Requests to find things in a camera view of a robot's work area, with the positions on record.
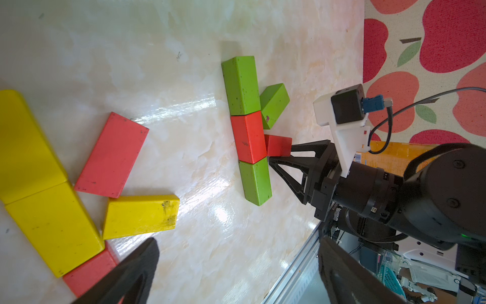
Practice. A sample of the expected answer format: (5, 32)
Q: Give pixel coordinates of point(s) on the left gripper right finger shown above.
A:
(346, 281)

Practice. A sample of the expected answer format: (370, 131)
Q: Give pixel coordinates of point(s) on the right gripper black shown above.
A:
(320, 174)

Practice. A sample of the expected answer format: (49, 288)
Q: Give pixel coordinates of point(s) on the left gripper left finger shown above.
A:
(128, 282)

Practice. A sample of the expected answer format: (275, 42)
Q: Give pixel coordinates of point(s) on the yellow block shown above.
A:
(133, 215)
(28, 162)
(59, 227)

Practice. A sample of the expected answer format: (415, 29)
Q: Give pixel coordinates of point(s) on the red block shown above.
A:
(278, 146)
(112, 158)
(249, 137)
(85, 276)

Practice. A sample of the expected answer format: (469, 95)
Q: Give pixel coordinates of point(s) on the green block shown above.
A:
(256, 181)
(241, 85)
(274, 99)

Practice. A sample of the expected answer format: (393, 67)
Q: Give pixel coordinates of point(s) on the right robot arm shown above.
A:
(439, 200)

